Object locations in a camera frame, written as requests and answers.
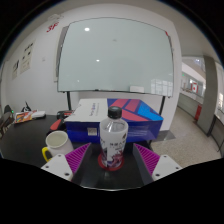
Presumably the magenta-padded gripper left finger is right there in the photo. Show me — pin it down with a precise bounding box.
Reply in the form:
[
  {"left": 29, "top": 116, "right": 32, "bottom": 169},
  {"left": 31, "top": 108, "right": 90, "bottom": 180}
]
[{"left": 41, "top": 142, "right": 93, "bottom": 183}]

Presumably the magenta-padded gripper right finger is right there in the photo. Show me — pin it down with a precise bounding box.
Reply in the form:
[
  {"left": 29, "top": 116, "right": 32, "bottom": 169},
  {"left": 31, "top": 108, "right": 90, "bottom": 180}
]
[{"left": 132, "top": 143, "right": 184, "bottom": 186}]

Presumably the clear black-capped drink bottle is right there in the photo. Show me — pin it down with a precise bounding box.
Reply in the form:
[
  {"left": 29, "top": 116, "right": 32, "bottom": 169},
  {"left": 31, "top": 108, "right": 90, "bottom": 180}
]
[{"left": 99, "top": 106, "right": 129, "bottom": 169}]

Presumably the red and black tool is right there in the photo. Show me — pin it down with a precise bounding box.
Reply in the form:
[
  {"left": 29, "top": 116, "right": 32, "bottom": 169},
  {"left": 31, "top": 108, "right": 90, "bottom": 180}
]
[{"left": 49, "top": 118, "right": 68, "bottom": 133}]

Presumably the flat round red coaster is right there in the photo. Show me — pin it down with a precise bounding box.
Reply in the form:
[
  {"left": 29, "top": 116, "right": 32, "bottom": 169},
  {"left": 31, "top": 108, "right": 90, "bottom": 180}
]
[{"left": 97, "top": 152, "right": 125, "bottom": 172}]

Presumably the blue and white cardboard box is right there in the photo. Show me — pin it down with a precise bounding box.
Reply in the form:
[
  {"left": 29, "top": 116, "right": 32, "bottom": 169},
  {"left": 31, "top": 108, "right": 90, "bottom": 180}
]
[{"left": 64, "top": 98, "right": 164, "bottom": 144}]

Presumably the flat orange printed box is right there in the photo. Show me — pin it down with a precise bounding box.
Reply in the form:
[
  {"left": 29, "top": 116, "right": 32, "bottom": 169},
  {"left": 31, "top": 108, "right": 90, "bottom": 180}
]
[{"left": 13, "top": 110, "right": 34, "bottom": 124}]

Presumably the red fire extinguisher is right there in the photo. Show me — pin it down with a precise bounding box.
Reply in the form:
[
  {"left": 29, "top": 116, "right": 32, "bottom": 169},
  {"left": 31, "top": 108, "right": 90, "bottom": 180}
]
[{"left": 194, "top": 104, "right": 203, "bottom": 122}]

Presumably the dark chair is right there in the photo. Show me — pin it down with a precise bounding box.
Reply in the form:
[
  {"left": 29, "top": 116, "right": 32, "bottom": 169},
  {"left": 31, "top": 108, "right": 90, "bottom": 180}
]
[{"left": 0, "top": 104, "right": 14, "bottom": 134}]

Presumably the large glass whiteboard on stand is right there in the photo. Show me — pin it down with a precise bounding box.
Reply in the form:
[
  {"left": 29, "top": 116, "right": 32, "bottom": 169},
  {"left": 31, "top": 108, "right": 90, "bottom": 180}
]
[{"left": 56, "top": 17, "right": 175, "bottom": 116}]

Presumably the white mug with yellow handle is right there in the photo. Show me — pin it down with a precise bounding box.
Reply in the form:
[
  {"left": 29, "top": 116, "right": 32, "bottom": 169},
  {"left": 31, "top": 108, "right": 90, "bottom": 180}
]
[{"left": 41, "top": 130, "right": 75, "bottom": 163}]

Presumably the small white wall poster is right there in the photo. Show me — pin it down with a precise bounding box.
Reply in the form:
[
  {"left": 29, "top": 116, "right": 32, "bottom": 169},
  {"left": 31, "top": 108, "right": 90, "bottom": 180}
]
[{"left": 12, "top": 59, "right": 20, "bottom": 80}]

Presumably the large white wall poster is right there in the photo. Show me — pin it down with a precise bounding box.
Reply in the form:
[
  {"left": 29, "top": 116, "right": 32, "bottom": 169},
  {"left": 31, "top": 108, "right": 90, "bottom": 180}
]
[{"left": 19, "top": 41, "right": 36, "bottom": 74}]

